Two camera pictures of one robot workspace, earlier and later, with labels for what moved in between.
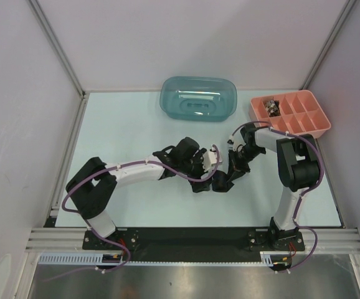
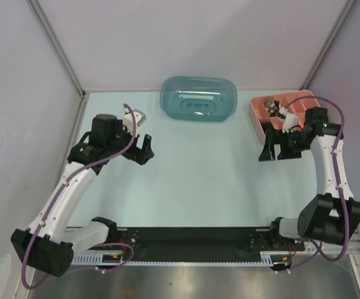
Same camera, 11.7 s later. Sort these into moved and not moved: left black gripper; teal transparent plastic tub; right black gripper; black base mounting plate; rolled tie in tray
Moved: left black gripper; right black gripper
Not moved: black base mounting plate; rolled tie in tray; teal transparent plastic tub
